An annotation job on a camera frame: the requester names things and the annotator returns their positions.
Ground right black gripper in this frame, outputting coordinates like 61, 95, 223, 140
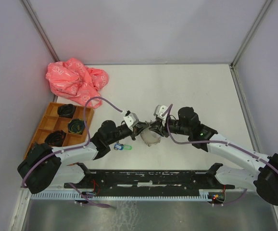
149, 115, 190, 138

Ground silver keyring chain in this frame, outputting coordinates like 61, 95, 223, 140
140, 121, 162, 147

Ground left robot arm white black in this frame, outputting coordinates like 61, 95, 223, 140
17, 120, 149, 194

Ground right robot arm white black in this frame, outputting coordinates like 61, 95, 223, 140
149, 105, 278, 205

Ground green key tag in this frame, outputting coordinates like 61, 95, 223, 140
123, 144, 132, 151

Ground blue key tag on table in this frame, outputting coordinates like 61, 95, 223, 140
114, 143, 124, 151

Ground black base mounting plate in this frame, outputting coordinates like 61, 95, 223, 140
74, 169, 235, 192

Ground green black bundle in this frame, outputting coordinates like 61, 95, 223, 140
67, 119, 85, 135

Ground black bundle top compartment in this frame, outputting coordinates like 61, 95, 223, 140
57, 104, 76, 118

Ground black bundle compartment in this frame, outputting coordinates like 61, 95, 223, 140
44, 130, 66, 147
57, 104, 76, 118

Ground orange wooden compartment tray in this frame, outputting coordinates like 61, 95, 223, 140
24, 102, 94, 157

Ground black bundle middle compartment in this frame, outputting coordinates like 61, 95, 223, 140
44, 130, 66, 147

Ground pink plastic bag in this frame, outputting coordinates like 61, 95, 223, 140
45, 58, 109, 109

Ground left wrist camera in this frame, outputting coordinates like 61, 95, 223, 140
123, 111, 139, 128

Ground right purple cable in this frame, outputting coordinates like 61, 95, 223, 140
162, 103, 278, 205

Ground purple cable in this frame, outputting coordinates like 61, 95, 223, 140
162, 103, 278, 205
21, 96, 130, 208

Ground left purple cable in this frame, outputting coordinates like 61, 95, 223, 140
21, 96, 130, 208

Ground white cable duct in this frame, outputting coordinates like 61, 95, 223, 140
31, 187, 211, 201

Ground aluminium frame rail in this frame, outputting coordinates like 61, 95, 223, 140
20, 170, 278, 192

